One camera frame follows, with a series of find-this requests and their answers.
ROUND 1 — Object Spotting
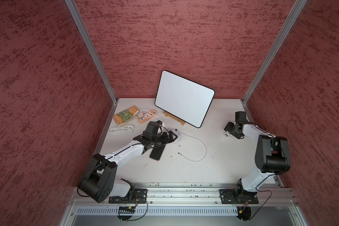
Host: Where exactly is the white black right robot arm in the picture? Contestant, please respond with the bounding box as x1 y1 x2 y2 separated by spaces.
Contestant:
224 111 291 202

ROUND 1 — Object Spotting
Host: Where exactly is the coiled white power cord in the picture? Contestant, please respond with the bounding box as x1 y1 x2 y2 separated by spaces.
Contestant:
109 124 135 134

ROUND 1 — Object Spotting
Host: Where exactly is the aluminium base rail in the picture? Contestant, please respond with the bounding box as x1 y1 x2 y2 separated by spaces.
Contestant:
60 183 307 226

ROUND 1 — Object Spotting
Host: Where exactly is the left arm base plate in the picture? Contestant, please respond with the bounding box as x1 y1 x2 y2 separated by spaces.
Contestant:
108 188 148 204

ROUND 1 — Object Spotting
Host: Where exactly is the wooden board stand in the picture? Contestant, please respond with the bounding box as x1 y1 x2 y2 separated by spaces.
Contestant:
164 111 185 126

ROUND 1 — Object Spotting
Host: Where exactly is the aluminium corner post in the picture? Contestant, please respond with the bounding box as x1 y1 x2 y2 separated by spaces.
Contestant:
64 0 119 104
242 0 308 104

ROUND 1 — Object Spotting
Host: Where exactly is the white charging cable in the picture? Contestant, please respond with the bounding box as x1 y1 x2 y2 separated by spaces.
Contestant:
141 109 208 163

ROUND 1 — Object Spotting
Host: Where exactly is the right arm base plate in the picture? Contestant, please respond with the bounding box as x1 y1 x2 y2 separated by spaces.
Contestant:
219 189 259 204

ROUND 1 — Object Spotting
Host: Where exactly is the green orange patterned book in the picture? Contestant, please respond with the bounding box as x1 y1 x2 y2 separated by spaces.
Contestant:
113 106 139 125

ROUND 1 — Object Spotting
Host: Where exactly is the pink charger plug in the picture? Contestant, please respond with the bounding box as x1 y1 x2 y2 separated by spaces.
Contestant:
137 113 144 119

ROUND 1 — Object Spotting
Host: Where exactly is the pink power strip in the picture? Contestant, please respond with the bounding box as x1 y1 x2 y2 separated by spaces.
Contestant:
137 109 157 124

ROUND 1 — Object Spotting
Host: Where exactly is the right aluminium corner post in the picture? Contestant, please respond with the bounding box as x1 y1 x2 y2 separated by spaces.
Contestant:
242 0 308 104

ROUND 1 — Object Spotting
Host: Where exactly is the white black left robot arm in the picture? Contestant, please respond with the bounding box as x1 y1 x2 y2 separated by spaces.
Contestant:
77 121 178 203

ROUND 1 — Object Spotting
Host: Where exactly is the left aluminium corner post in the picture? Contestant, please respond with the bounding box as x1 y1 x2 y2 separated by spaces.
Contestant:
64 0 119 104

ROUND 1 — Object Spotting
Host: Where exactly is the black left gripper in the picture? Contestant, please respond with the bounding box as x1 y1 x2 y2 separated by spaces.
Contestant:
151 131 178 146

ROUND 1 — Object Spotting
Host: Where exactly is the white board black frame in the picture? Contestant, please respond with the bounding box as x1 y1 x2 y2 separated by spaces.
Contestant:
154 70 215 128

